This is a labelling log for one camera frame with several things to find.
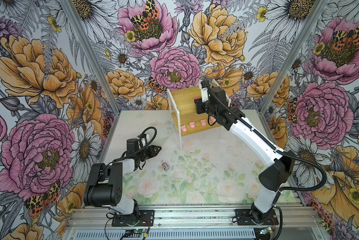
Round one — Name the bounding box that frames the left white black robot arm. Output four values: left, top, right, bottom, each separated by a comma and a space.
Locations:
83, 145, 162, 227

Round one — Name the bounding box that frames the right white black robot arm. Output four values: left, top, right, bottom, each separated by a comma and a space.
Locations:
194, 86, 295, 225

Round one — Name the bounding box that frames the white wooden two-tier shelf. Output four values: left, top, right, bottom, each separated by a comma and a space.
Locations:
167, 86, 225, 150

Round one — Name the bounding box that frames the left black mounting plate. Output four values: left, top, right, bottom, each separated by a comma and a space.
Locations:
111, 210, 155, 227

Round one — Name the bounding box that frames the black mounting plate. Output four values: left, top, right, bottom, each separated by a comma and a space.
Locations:
111, 210, 155, 227
232, 209, 279, 226

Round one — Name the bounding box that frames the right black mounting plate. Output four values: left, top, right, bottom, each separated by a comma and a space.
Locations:
232, 209, 279, 226

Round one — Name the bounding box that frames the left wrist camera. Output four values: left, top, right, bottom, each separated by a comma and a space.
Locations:
126, 139, 139, 154

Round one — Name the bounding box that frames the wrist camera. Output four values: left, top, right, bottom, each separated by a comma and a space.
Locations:
199, 79, 211, 103
126, 139, 139, 154

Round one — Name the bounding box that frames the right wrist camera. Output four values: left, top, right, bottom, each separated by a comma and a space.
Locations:
199, 79, 211, 103

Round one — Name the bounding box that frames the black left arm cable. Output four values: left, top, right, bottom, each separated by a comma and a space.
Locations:
119, 126, 158, 160

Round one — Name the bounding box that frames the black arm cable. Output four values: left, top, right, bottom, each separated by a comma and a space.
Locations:
201, 79, 328, 193
119, 126, 158, 160

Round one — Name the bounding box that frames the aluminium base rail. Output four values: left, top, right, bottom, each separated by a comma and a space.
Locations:
66, 204, 321, 230

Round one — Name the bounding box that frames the white vented cable duct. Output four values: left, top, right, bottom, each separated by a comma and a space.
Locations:
70, 228, 256, 240

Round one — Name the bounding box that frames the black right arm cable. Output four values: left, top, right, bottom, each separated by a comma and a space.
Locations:
201, 79, 328, 193

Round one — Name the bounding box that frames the aluminium right corner post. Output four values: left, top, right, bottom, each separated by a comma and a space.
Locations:
259, 1, 328, 114

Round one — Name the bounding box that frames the aluminium corner post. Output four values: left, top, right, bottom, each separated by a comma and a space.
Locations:
61, 1, 120, 117
259, 1, 328, 114

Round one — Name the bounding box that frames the aluminium left corner post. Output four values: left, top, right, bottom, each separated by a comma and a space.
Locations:
61, 1, 120, 117

